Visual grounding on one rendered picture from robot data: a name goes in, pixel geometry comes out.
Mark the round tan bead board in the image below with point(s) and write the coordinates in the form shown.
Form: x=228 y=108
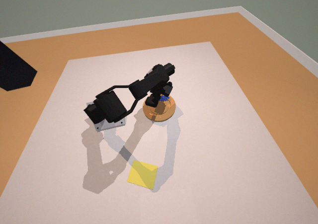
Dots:
x=163 y=111

